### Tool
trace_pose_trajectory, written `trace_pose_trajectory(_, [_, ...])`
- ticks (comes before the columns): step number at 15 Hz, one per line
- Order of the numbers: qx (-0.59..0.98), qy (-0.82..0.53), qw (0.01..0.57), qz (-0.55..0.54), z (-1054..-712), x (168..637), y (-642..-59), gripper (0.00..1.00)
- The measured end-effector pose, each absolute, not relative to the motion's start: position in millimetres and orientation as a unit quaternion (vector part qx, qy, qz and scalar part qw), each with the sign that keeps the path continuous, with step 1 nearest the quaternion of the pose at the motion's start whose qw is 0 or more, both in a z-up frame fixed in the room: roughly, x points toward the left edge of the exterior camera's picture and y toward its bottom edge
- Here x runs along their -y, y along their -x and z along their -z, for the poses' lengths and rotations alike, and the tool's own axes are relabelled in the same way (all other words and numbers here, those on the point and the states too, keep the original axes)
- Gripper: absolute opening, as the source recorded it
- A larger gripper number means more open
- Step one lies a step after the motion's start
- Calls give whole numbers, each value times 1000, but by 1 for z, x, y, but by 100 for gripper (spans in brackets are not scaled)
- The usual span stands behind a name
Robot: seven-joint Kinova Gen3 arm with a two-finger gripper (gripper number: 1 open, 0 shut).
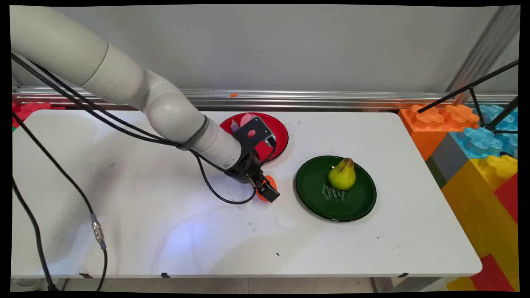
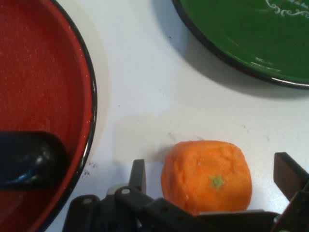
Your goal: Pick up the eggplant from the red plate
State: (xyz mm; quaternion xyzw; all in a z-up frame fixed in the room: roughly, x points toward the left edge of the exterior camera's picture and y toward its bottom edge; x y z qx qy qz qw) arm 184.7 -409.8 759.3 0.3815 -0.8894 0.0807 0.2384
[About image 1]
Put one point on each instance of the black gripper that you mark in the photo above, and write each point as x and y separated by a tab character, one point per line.
245	169

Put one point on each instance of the orange toy tangerine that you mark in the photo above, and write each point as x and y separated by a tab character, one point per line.
261	195

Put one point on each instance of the purple toy eggplant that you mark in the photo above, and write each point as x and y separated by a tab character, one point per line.
234	126

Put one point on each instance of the green plate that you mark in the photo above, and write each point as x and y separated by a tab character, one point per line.
319	186

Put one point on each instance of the red plate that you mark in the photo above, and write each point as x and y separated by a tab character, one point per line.
278	133

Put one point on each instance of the pink toy peach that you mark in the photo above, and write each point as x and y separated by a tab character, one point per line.
247	119

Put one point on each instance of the yellow-green toy pear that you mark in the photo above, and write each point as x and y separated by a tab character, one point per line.
342	177

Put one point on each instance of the orange giant building block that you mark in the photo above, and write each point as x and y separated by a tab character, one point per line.
426	128

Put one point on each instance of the grey table leg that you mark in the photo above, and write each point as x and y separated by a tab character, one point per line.
410	284

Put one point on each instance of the grey giant building block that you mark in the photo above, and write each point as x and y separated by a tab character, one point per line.
447	159

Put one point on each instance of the yellow giant building block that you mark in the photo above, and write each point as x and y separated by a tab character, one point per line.
476	207

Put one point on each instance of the blue giant building block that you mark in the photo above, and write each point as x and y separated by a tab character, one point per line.
480	142

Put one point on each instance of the black tripod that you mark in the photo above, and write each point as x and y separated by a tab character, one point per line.
472	87

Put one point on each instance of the red giant building block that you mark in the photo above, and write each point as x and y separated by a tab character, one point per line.
495	277

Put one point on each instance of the red flat toy block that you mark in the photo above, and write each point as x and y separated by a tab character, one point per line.
27	111

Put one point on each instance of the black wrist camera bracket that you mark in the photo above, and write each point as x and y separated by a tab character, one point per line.
254	134

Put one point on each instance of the aluminium wall rail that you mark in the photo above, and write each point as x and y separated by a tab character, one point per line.
331	99

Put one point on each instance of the aluminium diagonal post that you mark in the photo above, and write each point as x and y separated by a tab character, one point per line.
486	49

